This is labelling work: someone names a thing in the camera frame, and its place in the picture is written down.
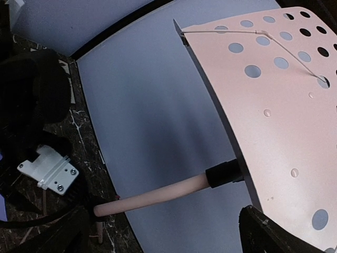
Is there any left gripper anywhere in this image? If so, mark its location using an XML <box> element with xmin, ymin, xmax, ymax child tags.
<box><xmin>0</xmin><ymin>48</ymin><xmax>93</xmax><ymax>219</ymax></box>

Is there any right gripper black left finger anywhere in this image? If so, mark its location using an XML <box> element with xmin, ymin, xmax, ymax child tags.
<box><xmin>7</xmin><ymin>206</ymin><xmax>91</xmax><ymax>252</ymax></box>

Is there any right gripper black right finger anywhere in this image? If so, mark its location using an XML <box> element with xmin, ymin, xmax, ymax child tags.
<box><xmin>239</xmin><ymin>205</ymin><xmax>322</xmax><ymax>253</ymax></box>

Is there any pink folding music stand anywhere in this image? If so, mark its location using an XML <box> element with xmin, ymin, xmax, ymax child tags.
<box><xmin>93</xmin><ymin>6</ymin><xmax>337</xmax><ymax>253</ymax></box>

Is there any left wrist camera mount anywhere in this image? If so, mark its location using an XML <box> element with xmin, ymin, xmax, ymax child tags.
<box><xmin>17</xmin><ymin>145</ymin><xmax>80</xmax><ymax>196</ymax></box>

